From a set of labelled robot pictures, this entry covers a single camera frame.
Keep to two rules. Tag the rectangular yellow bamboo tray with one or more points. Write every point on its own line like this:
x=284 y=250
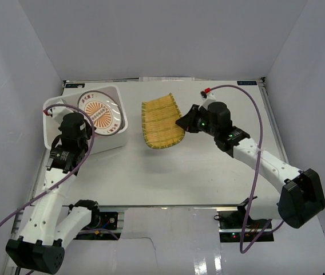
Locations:
x=158 y=120

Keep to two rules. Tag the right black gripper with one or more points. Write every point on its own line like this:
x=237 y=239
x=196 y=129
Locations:
x=188 y=121

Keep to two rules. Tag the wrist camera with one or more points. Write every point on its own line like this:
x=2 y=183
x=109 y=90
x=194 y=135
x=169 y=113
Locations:
x=207 y=97
x=58 y=113

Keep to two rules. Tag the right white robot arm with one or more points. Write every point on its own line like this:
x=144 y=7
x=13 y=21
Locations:
x=301 y=195

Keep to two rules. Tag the right blue table label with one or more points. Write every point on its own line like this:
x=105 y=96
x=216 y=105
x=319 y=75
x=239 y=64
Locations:
x=247 y=83

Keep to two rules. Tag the orange sunburst patterned plate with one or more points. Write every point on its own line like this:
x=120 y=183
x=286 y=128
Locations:
x=104 y=112

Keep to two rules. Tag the white plastic bin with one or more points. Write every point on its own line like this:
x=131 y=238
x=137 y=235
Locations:
x=101 y=143

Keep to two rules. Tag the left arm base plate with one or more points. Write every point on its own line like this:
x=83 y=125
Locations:
x=103 y=220

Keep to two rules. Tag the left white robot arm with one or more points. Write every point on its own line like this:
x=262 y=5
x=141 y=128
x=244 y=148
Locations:
x=41 y=244

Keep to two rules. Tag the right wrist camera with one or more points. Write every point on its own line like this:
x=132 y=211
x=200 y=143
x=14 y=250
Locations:
x=207 y=97

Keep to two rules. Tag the left blue table label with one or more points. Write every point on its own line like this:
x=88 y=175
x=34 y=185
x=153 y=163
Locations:
x=76 y=85

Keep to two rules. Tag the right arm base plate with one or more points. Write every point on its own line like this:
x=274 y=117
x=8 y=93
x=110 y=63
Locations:
x=230 y=222

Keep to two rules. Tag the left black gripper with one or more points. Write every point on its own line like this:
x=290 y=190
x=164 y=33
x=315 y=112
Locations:
x=66 y=126

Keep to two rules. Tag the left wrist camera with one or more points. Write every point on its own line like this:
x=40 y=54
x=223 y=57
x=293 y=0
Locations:
x=58 y=113

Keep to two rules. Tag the blue table label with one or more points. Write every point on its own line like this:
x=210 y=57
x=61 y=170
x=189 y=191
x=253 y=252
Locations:
x=76 y=85
x=247 y=83

